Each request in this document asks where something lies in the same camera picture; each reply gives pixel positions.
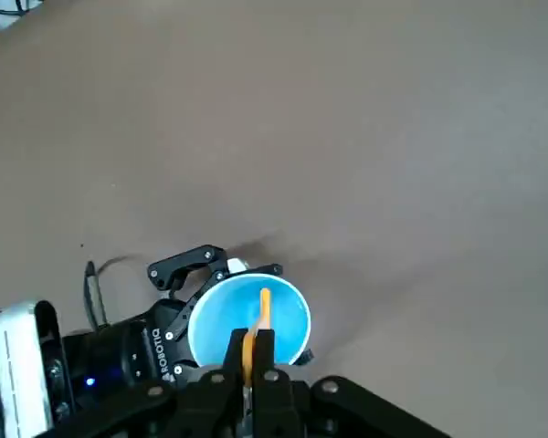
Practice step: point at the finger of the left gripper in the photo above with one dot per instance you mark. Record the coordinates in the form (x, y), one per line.
(187, 262)
(305, 357)

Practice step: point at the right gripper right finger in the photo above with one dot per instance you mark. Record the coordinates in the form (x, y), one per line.
(301, 410)

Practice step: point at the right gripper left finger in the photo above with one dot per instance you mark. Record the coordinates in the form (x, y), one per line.
(201, 410)

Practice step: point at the blue plastic cup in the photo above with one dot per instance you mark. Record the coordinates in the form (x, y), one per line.
(283, 319)

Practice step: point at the orange cleaning brush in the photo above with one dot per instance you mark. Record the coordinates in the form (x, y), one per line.
(265, 310)

